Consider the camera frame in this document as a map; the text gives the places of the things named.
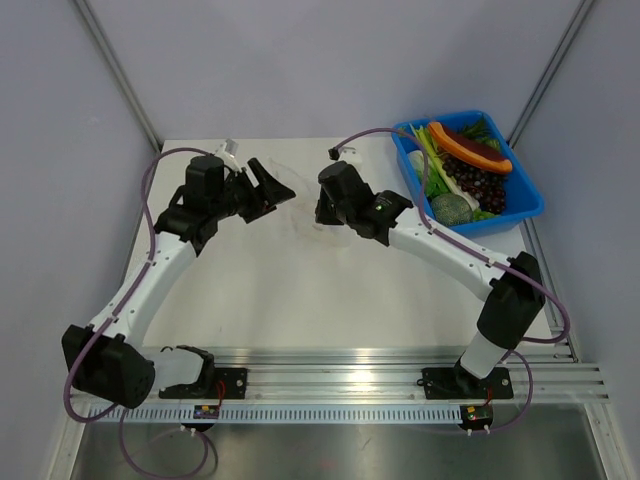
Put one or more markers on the controller board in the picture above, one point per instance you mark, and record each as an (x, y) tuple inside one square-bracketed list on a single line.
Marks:
[(476, 417), (206, 412)]

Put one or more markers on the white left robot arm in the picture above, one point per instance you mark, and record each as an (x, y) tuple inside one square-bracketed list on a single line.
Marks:
[(103, 358)]

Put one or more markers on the dark purple grape bunch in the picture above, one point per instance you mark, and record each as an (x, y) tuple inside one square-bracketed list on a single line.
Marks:
[(484, 189)]

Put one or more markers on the orange purple papaya slice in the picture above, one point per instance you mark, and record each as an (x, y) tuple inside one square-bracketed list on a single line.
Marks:
[(469, 151)]

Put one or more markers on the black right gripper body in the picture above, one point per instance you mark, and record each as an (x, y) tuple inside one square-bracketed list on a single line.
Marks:
[(332, 214)]

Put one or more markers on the white slotted cable duct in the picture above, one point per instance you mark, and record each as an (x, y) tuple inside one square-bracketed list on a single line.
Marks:
[(243, 413)]

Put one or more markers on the clear dotted zip top bag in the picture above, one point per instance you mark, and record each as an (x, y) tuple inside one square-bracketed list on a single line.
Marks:
[(301, 210)]

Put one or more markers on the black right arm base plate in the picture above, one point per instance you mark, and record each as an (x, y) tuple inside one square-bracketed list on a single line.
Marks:
[(451, 383)]

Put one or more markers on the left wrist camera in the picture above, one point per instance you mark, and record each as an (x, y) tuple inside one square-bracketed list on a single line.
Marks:
[(227, 151)]

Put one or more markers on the green white celery stalk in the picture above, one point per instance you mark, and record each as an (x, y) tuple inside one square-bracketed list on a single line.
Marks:
[(436, 162)]

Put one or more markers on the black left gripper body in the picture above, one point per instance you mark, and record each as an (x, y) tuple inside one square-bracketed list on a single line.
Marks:
[(240, 197)]

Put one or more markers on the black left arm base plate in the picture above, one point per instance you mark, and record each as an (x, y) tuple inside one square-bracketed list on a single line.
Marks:
[(228, 382)]

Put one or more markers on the green lettuce leaf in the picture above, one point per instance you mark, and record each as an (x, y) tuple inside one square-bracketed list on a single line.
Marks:
[(435, 185)]

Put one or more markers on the blue plastic bin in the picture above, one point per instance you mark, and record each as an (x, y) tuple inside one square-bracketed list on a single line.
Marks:
[(523, 199)]

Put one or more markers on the dark green herb sprig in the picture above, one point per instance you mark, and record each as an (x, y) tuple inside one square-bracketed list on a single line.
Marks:
[(478, 131)]

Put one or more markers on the left controller board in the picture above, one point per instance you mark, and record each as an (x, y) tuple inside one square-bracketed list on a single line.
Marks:
[(206, 412)]

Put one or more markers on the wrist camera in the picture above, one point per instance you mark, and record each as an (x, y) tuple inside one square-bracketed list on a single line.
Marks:
[(351, 156), (227, 151)]

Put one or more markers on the right controller board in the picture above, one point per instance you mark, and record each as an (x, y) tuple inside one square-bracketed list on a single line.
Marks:
[(476, 417)]

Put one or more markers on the green netted melon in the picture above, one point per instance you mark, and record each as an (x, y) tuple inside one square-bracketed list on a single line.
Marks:
[(451, 210)]

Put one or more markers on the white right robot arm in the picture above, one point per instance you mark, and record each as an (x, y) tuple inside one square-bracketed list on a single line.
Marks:
[(504, 285)]

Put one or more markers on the aluminium rail frame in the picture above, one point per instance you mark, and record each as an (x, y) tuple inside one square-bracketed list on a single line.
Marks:
[(389, 375)]

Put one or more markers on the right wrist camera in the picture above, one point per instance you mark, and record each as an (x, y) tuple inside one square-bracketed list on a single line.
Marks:
[(351, 156)]

